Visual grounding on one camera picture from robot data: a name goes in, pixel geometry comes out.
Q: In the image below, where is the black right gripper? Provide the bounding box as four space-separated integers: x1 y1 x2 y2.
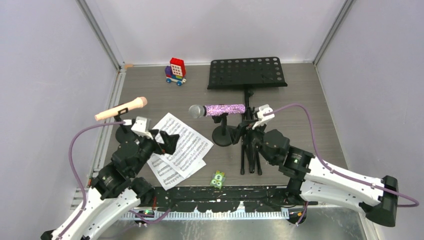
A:
226 118 276 165

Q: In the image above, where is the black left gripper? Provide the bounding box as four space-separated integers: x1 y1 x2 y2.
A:
131 129 180 176

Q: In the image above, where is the sheet music page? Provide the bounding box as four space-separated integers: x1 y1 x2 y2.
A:
147 155 206 191
148 113 214 178

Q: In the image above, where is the black microphone stand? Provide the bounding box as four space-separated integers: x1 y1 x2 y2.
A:
114 107 133 144
212 113 236 147

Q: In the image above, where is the purple glitter microphone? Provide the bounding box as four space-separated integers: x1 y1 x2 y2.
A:
188 104 246 119

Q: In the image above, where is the beige microphone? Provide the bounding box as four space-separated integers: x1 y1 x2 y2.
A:
94 96 148 121

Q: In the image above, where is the black music stand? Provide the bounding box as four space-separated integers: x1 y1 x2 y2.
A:
207 56 287 175

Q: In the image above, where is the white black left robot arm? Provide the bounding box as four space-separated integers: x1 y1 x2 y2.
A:
40 129 180 240

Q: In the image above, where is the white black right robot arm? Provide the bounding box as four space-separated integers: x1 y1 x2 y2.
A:
230 120 399 227

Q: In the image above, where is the green toy block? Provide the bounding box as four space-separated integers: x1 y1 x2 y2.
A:
209 170 226 189

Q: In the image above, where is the colourful toy block truck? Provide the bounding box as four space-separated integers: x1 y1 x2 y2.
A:
164 57 187 86

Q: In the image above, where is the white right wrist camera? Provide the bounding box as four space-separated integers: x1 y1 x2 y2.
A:
252 104 275 130

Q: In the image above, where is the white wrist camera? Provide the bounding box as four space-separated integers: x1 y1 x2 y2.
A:
252 104 275 130
123 116 153 139

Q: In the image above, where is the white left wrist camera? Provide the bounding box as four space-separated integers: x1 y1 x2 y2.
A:
123 116 153 139

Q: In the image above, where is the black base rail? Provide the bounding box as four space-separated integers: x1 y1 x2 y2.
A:
138 185 305 213

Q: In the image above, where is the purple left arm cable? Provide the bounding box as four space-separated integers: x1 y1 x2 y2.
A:
56 120 173 240

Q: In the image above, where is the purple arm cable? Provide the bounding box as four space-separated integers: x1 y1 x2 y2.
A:
263 102 420 226
56 120 173 240

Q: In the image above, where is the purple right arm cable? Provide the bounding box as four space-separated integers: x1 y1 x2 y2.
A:
263 102 420 226

